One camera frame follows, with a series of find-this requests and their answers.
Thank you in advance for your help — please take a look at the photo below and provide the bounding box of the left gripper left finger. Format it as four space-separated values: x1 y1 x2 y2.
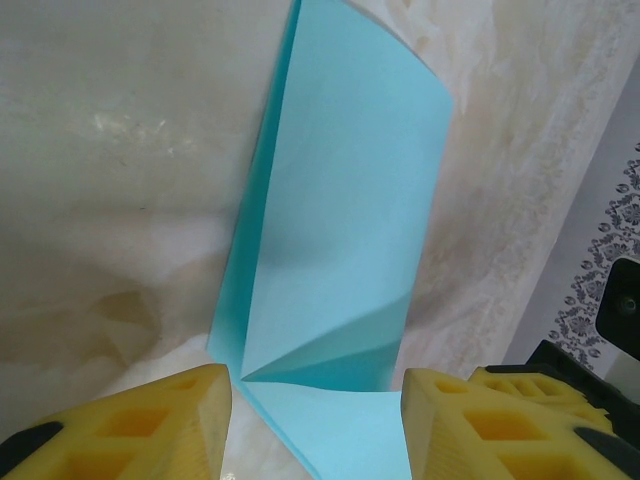
0 363 234 480

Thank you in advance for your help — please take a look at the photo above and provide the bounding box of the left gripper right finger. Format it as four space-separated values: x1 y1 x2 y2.
399 367 640 480

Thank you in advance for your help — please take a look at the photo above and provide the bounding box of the light blue paper sheet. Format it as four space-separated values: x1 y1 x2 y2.
205 0 456 480

